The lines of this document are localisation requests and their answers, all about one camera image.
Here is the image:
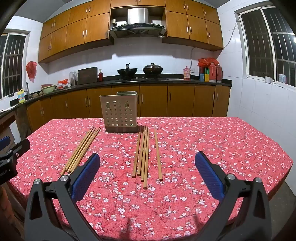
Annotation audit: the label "barred window beside sink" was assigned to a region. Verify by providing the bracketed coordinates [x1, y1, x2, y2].
[0, 29, 31, 100]

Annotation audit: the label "red floral tablecloth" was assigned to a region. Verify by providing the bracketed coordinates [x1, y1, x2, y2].
[8, 117, 294, 241]

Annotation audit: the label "steel range hood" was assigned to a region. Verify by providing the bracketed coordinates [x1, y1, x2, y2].
[109, 8, 167, 39]

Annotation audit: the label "white wall cable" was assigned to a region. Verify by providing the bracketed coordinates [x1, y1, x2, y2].
[191, 20, 239, 70]

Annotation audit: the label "barred window with cup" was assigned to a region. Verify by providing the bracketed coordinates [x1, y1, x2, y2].
[234, 6, 296, 88]

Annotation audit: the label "dark cutting board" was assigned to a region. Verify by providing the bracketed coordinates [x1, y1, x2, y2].
[77, 67, 98, 85]

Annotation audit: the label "black gas stove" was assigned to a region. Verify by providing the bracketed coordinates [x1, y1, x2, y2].
[114, 77, 167, 82]

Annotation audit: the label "black wok with handle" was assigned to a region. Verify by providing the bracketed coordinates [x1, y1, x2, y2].
[117, 63, 139, 80]

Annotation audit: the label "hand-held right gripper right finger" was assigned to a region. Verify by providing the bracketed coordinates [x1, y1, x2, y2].
[195, 152, 272, 241]

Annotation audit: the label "wooden wall cabinets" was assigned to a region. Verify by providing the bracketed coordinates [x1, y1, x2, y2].
[38, 0, 224, 63]

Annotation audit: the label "beige perforated utensil holder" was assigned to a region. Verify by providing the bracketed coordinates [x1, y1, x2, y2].
[99, 91, 138, 133]

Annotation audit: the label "black wok with lid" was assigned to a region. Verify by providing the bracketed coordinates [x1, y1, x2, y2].
[142, 63, 164, 78]

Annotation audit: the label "wooden base cabinets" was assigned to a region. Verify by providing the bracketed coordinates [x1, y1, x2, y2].
[0, 74, 233, 139]

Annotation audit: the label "red hanging plastic bag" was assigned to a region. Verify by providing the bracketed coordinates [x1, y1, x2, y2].
[25, 61, 38, 83]

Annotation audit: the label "red bag over jugs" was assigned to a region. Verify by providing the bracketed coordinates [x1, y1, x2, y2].
[198, 58, 220, 68]

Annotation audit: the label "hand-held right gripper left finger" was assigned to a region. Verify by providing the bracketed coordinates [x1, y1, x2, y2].
[24, 153, 101, 241]

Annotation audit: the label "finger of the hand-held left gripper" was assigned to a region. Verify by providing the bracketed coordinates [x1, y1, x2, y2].
[0, 138, 31, 164]
[0, 136, 11, 151]

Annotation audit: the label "clear plastic bag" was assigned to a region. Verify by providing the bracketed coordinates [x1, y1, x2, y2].
[69, 70, 79, 87]

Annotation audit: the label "green basin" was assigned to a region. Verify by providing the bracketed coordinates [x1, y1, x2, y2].
[41, 84, 57, 94]

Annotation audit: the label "red and white plastic bag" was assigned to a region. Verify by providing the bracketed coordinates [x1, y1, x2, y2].
[57, 79, 71, 90]

